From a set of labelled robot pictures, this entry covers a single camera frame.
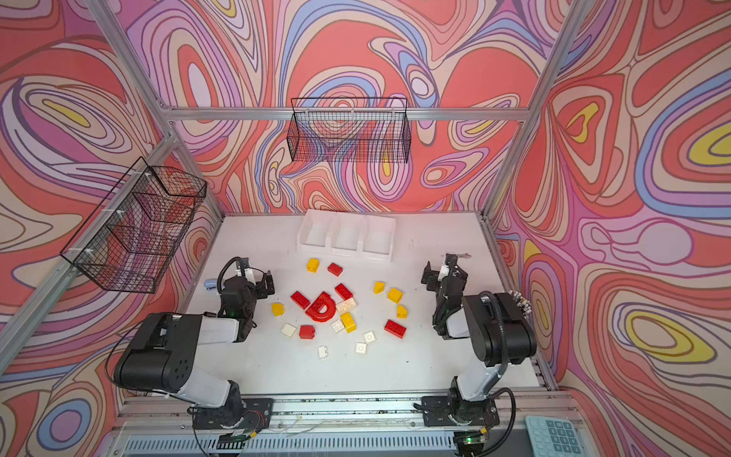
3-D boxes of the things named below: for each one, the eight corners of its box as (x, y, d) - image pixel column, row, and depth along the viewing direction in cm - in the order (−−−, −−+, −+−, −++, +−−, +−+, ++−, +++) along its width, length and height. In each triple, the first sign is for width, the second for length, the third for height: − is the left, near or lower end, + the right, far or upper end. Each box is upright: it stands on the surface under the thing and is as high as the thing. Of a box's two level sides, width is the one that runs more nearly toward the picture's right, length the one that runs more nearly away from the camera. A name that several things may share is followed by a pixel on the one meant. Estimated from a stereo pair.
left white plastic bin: (298, 254, 108) (294, 244, 103) (305, 220, 119) (302, 209, 115) (331, 254, 108) (329, 244, 103) (334, 220, 119) (333, 209, 115)
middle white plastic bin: (332, 256, 106) (330, 247, 102) (335, 222, 117) (334, 212, 113) (367, 256, 106) (367, 247, 102) (367, 222, 117) (367, 212, 113)
